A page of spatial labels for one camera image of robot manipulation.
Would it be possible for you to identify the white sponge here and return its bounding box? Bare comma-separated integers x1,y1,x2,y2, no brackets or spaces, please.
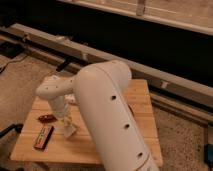
63,124,77,138

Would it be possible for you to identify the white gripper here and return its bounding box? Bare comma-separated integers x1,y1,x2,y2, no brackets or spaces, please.
49,96,73,128

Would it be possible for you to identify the black object at left edge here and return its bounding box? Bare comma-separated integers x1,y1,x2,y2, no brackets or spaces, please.
0,123,23,138

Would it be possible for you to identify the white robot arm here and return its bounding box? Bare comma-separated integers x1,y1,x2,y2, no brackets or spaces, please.
36,60,159,171

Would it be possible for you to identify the blue object at right edge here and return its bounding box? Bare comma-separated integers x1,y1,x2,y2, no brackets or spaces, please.
204,144,213,165

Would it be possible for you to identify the brown chocolate bar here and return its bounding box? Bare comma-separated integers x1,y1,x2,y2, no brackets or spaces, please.
34,125,54,150

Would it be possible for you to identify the black cable on floor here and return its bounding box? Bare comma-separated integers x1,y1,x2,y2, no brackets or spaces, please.
0,53,30,75

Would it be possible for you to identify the red snack wrapper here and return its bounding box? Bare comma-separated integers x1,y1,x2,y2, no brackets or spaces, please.
38,114,56,123

